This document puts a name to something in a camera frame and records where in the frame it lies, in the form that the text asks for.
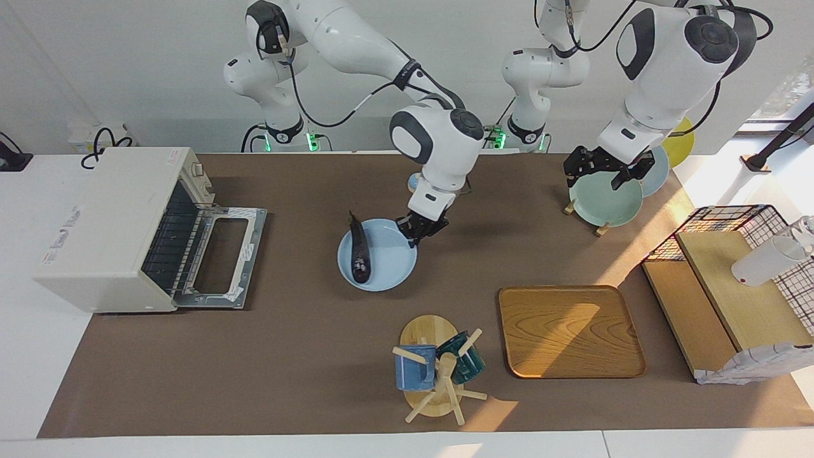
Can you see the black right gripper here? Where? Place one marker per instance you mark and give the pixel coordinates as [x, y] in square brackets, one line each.
[423, 226]

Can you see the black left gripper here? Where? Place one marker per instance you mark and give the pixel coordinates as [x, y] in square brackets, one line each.
[604, 160]

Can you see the dark purple eggplant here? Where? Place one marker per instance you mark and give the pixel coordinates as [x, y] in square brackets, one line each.
[360, 254]

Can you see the toaster oven glass door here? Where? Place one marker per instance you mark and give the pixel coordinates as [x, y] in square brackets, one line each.
[251, 254]

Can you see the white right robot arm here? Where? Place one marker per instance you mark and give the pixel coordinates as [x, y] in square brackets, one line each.
[356, 44]

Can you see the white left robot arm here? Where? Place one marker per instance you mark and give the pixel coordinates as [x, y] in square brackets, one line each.
[674, 57]

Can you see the white toaster oven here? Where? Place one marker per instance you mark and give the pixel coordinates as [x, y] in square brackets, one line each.
[102, 242]

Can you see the pale green racked plate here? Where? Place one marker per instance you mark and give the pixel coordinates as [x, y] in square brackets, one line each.
[604, 203]

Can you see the wooden plate rack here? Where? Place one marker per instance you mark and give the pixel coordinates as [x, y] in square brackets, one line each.
[602, 230]

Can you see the small blue call bell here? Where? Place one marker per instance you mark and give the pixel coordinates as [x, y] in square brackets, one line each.
[413, 183]

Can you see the light blue racked plate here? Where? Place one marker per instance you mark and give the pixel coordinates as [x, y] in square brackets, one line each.
[658, 175]

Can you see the wooden mug tree stand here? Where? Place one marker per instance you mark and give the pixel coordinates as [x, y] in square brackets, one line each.
[427, 331]

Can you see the yellow racked plate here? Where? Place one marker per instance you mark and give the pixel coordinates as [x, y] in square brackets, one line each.
[682, 143]

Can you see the dark green ceramic mug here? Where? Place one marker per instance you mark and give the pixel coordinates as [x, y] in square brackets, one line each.
[469, 366]

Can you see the blue ceramic mug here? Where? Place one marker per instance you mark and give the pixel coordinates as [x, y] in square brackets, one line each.
[413, 375]

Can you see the wooden serving tray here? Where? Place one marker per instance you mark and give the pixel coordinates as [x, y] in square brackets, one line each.
[566, 337]

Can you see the brown table mat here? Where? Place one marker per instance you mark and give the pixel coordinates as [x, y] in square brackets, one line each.
[286, 356]

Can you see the white plastic cup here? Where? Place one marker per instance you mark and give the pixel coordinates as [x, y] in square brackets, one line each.
[760, 266]

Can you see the black tripod stand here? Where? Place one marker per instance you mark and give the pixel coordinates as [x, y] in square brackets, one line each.
[779, 140]

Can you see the wooden step shelf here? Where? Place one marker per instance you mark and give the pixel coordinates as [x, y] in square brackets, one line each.
[738, 305]

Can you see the clear glass cup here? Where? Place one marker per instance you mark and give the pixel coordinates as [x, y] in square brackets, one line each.
[804, 230]

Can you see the white checked cloth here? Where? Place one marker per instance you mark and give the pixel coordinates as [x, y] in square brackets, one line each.
[757, 364]

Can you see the white socket box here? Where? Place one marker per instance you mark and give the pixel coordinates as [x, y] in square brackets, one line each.
[77, 137]

